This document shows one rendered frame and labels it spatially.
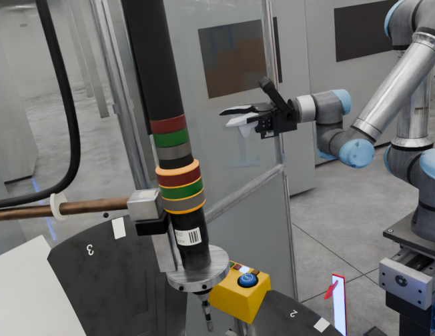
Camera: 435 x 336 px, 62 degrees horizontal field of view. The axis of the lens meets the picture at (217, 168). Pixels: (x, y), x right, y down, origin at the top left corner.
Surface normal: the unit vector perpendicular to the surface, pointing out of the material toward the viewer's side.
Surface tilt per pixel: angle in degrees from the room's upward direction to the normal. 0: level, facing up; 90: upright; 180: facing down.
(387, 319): 0
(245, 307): 90
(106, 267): 44
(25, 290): 50
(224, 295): 90
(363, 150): 90
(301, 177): 90
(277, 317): 11
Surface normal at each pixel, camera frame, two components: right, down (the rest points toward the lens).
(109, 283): -0.17, -0.39
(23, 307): 0.48, -0.51
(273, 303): -0.01, -0.88
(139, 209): -0.10, 0.36
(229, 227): 0.75, 0.12
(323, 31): 0.37, 0.27
